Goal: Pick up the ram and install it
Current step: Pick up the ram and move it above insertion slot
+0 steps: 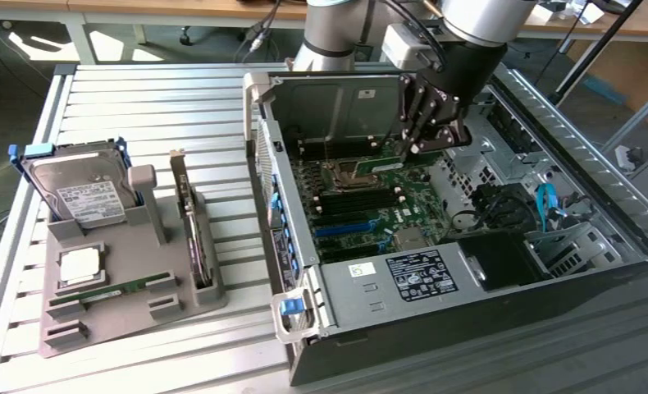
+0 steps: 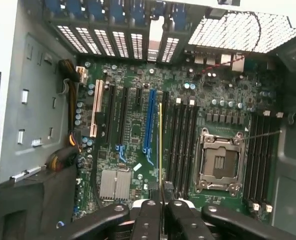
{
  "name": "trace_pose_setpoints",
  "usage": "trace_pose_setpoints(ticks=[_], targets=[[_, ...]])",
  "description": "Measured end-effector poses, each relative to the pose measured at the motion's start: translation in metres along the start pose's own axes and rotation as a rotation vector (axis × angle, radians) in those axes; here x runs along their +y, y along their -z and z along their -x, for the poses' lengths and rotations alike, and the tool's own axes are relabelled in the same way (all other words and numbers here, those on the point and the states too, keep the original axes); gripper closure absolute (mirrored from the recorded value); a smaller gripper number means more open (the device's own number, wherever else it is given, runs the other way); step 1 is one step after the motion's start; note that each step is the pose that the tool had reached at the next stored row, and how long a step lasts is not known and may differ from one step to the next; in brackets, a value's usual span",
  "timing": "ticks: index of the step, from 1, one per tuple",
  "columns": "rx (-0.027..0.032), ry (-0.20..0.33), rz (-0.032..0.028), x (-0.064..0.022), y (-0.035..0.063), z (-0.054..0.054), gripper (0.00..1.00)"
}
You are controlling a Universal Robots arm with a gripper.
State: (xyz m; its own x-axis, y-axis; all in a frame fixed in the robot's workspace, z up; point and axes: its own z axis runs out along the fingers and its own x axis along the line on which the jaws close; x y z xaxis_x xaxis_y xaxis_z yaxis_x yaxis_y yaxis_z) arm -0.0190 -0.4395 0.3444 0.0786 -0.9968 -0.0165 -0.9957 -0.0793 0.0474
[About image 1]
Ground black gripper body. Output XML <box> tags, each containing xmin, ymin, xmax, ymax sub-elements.
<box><xmin>414</xmin><ymin>39</ymin><xmax>510</xmax><ymax>121</ymax></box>

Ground green RAM stick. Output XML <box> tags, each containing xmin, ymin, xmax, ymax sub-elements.
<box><xmin>357</xmin><ymin>157</ymin><xmax>406</xmax><ymax>174</ymax></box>
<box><xmin>50</xmin><ymin>272</ymin><xmax>174</xmax><ymax>307</ymax></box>

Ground black RAM slot bank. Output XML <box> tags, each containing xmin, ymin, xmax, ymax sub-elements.
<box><xmin>297</xmin><ymin>136</ymin><xmax>401</xmax><ymax>161</ymax></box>
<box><xmin>314</xmin><ymin>185</ymin><xmax>409</xmax><ymax>218</ymax></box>

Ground CPU socket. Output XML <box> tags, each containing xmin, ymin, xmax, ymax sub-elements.
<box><xmin>321</xmin><ymin>158</ymin><xmax>382</xmax><ymax>193</ymax></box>

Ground green motherboard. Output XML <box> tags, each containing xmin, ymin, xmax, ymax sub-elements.
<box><xmin>290</xmin><ymin>138</ymin><xmax>453</xmax><ymax>264</ymax></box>

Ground black stand pole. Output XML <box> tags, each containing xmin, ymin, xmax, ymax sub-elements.
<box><xmin>547</xmin><ymin>0</ymin><xmax>646</xmax><ymax>103</ymax></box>

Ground wooden top desk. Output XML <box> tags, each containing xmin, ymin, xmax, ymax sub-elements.
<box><xmin>513</xmin><ymin>0</ymin><xmax>648</xmax><ymax>54</ymax></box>

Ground blue expansion slot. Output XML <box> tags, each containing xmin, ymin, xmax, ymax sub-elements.
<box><xmin>315</xmin><ymin>222</ymin><xmax>374</xmax><ymax>238</ymax></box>

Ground white power strip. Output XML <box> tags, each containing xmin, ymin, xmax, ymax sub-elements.
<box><xmin>613</xmin><ymin>144</ymin><xmax>648</xmax><ymax>170</ymax></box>

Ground metal disk bay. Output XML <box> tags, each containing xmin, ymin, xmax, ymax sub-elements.
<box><xmin>523</xmin><ymin>220</ymin><xmax>617</xmax><ymax>281</ymax></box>

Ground grey power supply unit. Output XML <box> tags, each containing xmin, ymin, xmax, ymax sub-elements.
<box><xmin>317</xmin><ymin>241</ymin><xmax>491</xmax><ymax>328</ymax></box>

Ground black open PC case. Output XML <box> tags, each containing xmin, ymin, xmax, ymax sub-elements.
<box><xmin>242</xmin><ymin>61</ymin><xmax>648</xmax><ymax>387</ymax></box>

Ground graphics card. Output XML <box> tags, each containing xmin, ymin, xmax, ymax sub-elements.
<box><xmin>169</xmin><ymin>148</ymin><xmax>218</xmax><ymax>289</ymax></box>

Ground hard disk in blue carrier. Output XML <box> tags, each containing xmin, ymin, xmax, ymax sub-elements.
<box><xmin>7</xmin><ymin>136</ymin><xmax>141</xmax><ymax>231</ymax></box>

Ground grey parts rack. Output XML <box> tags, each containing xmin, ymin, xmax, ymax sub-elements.
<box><xmin>38</xmin><ymin>163</ymin><xmax>230</xmax><ymax>359</ymax></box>

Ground silver CPU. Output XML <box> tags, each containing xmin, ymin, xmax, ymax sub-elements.
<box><xmin>59</xmin><ymin>247</ymin><xmax>106</xmax><ymax>285</ymax></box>

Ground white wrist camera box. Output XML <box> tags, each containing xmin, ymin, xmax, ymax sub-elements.
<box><xmin>381</xmin><ymin>23</ymin><xmax>447</xmax><ymax>71</ymax></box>

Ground black wire bundle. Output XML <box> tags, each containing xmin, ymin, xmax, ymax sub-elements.
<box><xmin>449</xmin><ymin>183</ymin><xmax>541</xmax><ymax>240</ymax></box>

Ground blue disk wire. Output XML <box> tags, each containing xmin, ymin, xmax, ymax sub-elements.
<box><xmin>535</xmin><ymin>181</ymin><xmax>571</xmax><ymax>231</ymax></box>

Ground hanging black cables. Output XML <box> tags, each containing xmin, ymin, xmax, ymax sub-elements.
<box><xmin>234</xmin><ymin>0</ymin><xmax>283</xmax><ymax>63</ymax></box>

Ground white frame desk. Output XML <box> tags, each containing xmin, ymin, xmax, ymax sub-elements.
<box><xmin>0</xmin><ymin>0</ymin><xmax>310</xmax><ymax>66</ymax></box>

